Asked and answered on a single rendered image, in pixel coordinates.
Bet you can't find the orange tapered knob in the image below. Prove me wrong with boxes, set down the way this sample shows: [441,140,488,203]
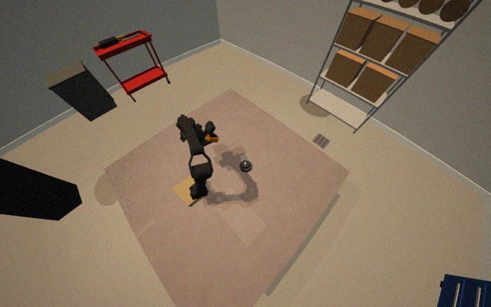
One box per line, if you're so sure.
[206,135,219,142]

